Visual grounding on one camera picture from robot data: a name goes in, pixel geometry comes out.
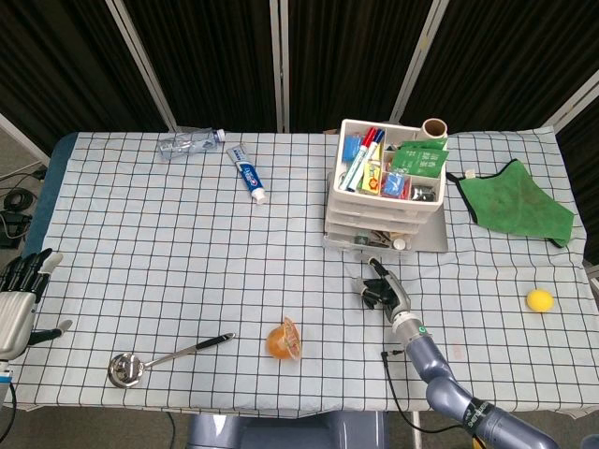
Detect red cap whiteboard marker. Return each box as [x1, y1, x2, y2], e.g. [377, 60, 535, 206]
[343, 126, 378, 191]

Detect black cable under table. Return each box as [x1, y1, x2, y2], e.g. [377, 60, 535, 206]
[163, 411, 178, 449]

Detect blue cap whiteboard marker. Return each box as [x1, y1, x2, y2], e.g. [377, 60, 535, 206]
[348, 128, 387, 192]

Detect cardboard roll tube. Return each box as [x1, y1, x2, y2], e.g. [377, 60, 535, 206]
[420, 117, 449, 140]

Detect green tea packet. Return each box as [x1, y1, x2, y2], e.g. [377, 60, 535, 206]
[390, 139, 450, 178]

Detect blue red candy packet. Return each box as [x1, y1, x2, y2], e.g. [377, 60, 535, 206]
[381, 170, 408, 197]

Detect black floor cables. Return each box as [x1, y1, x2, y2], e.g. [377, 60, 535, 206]
[0, 172, 48, 249]

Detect steel ladle black handle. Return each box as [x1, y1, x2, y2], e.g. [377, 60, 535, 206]
[107, 332, 237, 389]

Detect yellow foam ball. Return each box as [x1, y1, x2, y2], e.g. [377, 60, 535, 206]
[527, 288, 556, 313]

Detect blue white toothpaste tube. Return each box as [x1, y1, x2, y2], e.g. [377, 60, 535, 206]
[226, 143, 270, 205]

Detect grey robot torso base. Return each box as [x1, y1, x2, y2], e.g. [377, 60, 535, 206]
[186, 411, 389, 449]

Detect yellow snack packet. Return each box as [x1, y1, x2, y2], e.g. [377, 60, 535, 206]
[358, 158, 383, 193]

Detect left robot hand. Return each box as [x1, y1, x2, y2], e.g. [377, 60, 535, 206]
[0, 247, 74, 360]

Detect green microfibre cloth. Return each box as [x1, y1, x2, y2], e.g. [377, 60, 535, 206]
[445, 158, 577, 248]

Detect clear plastic water bottle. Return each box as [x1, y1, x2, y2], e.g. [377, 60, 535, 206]
[157, 127, 227, 163]

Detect black folding screen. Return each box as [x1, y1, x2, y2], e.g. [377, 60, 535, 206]
[0, 0, 599, 268]

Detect white drawer organizer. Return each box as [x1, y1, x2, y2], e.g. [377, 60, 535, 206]
[325, 118, 449, 238]

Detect checkered white tablecloth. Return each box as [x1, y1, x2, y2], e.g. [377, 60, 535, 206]
[2, 130, 593, 419]

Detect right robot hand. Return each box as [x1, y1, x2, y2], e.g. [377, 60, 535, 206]
[353, 255, 413, 324]

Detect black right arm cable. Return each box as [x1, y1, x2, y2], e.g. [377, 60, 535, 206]
[381, 348, 437, 434]

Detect orange jelly cup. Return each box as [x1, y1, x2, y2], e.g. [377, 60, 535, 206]
[265, 316, 303, 362]

